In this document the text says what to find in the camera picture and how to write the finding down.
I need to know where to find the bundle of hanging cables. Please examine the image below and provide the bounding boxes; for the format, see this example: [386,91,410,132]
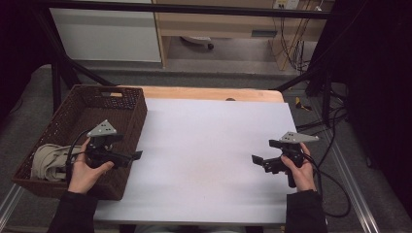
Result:
[279,15,313,74]

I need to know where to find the yellow and black tool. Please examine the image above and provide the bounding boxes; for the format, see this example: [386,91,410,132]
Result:
[294,96,313,112]

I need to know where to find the right hand-held gripper black cable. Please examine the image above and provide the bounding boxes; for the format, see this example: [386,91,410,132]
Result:
[302,151,353,218]

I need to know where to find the white cabinet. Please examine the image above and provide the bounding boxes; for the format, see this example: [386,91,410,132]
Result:
[49,7,162,63]

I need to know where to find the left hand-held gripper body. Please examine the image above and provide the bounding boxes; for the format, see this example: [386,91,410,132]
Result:
[85,119,134,170]

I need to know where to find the white wall socket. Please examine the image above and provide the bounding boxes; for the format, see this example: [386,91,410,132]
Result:
[273,0,301,11]

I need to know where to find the black metal stand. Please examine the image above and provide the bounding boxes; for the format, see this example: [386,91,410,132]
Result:
[273,63,335,128]
[31,9,116,113]

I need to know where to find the left hand-held gripper black cable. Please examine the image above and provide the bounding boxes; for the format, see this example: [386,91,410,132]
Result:
[65,128,93,186]

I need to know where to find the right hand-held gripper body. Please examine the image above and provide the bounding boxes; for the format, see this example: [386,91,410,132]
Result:
[263,130,321,189]

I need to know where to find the light wooden desk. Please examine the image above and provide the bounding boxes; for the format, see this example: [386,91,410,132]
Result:
[151,0,335,71]

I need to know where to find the person's left hand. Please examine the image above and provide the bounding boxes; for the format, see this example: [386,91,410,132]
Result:
[67,137,116,196]

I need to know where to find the beige cloth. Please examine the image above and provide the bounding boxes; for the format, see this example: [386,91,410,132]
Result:
[30,143,85,183]

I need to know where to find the black metal frame bar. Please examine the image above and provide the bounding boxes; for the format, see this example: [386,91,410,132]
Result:
[35,1,332,20]

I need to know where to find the hand-held gripper black cable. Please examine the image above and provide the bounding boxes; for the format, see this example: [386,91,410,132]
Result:
[65,128,93,186]
[302,151,353,218]

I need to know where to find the black curtain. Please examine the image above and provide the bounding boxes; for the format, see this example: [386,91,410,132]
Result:
[0,0,60,121]
[306,0,412,221]

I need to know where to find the office chair base with caster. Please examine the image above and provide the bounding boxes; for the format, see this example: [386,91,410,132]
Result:
[180,35,215,50]

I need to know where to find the aluminium rail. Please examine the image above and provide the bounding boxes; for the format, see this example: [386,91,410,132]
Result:
[0,183,25,225]
[324,128,381,233]

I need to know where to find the person's right hand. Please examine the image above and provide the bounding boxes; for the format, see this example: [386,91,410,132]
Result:
[280,142,317,193]

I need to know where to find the black floor cables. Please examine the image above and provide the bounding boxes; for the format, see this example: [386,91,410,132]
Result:
[295,84,350,169]

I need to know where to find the brown wicker basket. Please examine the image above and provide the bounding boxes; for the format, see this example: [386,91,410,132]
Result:
[11,83,149,202]

